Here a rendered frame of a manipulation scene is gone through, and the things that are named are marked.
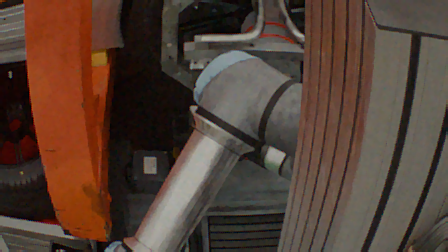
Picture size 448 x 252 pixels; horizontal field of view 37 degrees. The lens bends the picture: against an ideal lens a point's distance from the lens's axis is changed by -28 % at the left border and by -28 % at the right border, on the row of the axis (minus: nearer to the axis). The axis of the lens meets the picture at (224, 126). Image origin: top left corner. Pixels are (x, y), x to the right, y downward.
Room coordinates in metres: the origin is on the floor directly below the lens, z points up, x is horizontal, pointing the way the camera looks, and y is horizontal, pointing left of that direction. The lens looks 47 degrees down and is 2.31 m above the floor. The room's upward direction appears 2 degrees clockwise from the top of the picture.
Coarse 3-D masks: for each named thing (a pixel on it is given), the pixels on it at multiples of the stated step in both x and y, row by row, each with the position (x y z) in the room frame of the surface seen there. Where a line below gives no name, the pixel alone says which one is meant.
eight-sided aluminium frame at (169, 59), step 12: (168, 0) 1.66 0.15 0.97; (180, 0) 1.63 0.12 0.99; (192, 0) 1.63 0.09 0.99; (168, 12) 1.62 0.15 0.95; (168, 24) 1.63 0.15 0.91; (168, 36) 1.63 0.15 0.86; (168, 48) 1.63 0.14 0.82; (168, 60) 1.63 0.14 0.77; (180, 60) 1.66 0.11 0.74; (168, 72) 1.62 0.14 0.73; (180, 72) 1.63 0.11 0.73; (192, 84) 1.63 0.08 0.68
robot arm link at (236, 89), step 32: (224, 64) 1.07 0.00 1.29; (256, 64) 1.07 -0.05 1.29; (224, 96) 1.02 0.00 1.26; (256, 96) 1.01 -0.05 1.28; (224, 128) 0.98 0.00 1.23; (256, 128) 0.98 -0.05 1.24; (192, 160) 0.96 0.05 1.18; (224, 160) 0.96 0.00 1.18; (160, 192) 0.93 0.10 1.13; (192, 192) 0.91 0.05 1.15; (160, 224) 0.87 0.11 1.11; (192, 224) 0.88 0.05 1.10
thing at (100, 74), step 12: (108, 60) 1.74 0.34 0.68; (96, 72) 1.69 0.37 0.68; (108, 72) 1.69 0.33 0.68; (96, 84) 1.64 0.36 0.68; (108, 84) 1.66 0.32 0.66; (96, 96) 1.55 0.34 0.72; (108, 96) 1.64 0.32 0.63; (96, 108) 1.51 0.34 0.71; (108, 108) 1.63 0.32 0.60; (96, 120) 1.49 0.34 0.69; (108, 120) 1.60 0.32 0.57; (108, 132) 1.58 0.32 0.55; (108, 144) 1.54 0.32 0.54; (108, 156) 1.51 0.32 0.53; (108, 168) 1.46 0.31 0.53; (108, 180) 1.42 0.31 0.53; (108, 192) 1.36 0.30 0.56
